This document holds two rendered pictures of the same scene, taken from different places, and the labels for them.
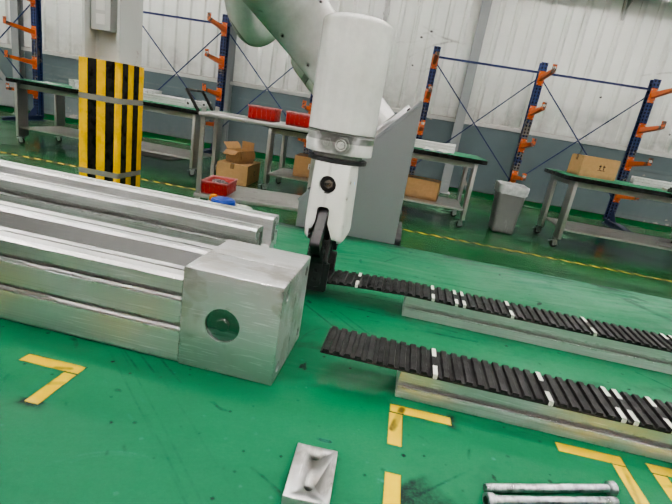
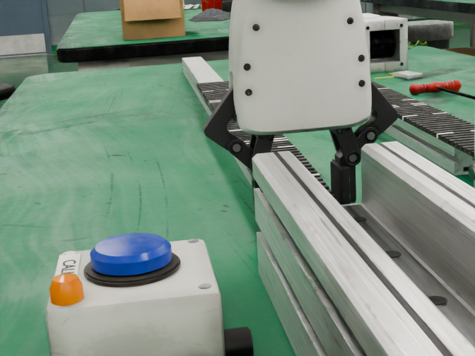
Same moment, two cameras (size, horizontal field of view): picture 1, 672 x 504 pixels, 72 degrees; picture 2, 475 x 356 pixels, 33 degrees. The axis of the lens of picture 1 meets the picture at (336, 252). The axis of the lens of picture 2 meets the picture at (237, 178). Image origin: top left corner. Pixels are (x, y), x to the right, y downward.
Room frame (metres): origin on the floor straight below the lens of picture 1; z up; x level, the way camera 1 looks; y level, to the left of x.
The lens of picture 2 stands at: (0.78, 0.58, 0.98)
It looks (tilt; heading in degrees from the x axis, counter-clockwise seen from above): 15 degrees down; 256
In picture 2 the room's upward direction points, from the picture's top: 4 degrees counter-clockwise
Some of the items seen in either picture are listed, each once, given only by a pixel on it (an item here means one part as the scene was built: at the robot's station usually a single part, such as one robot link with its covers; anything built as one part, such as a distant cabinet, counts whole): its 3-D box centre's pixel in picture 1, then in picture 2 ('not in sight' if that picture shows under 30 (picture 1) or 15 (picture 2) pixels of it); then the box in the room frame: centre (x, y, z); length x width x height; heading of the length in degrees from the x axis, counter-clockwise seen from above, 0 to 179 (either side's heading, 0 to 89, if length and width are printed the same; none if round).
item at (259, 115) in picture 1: (254, 165); not in sight; (3.72, 0.77, 0.50); 1.03 x 0.55 x 1.01; 96
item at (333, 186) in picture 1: (332, 193); (298, 52); (0.59, 0.02, 0.92); 0.10 x 0.07 x 0.11; 173
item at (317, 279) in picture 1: (315, 268); (355, 169); (0.55, 0.02, 0.83); 0.03 x 0.03 x 0.07; 83
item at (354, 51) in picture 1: (350, 77); not in sight; (0.60, 0.02, 1.06); 0.09 x 0.08 x 0.13; 0
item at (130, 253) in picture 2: (222, 204); (131, 261); (0.75, 0.20, 0.84); 0.04 x 0.04 x 0.02
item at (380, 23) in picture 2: not in sight; (369, 44); (0.16, -0.83, 0.83); 0.11 x 0.10 x 0.10; 177
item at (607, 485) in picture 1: (551, 488); not in sight; (0.28, -0.19, 0.78); 0.11 x 0.01 x 0.01; 101
